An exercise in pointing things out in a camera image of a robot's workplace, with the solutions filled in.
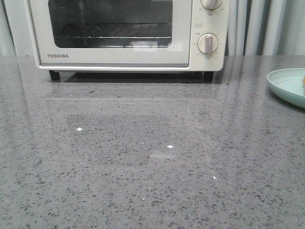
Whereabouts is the glass oven door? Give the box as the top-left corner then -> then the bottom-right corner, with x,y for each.
27,0 -> 192,67

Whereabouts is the lower beige oven knob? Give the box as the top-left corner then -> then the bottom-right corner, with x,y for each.
197,33 -> 218,55

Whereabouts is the beige oven knob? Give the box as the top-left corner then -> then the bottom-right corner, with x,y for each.
201,0 -> 222,10
197,33 -> 218,55

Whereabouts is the white Toshiba toaster oven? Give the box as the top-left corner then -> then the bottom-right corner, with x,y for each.
24,0 -> 230,82

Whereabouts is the upper beige oven knob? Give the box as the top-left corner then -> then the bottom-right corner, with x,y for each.
201,0 -> 222,10

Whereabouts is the grey curtain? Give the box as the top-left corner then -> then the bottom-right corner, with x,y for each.
0,0 -> 305,57

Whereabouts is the light green plate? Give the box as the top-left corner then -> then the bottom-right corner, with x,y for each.
267,68 -> 305,109

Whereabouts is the metal wire oven rack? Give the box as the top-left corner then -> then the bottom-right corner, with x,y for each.
54,23 -> 172,38

